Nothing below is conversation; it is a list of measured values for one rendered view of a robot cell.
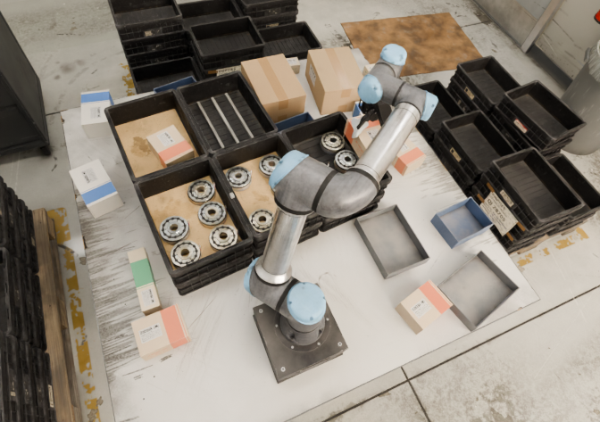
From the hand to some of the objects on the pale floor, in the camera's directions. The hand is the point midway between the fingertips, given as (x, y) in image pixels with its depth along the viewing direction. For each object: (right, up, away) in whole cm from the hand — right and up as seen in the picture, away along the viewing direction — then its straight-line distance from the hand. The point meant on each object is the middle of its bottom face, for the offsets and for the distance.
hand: (370, 135), depth 149 cm
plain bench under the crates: (-40, -60, +88) cm, 114 cm away
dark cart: (-212, +20, +119) cm, 244 cm away
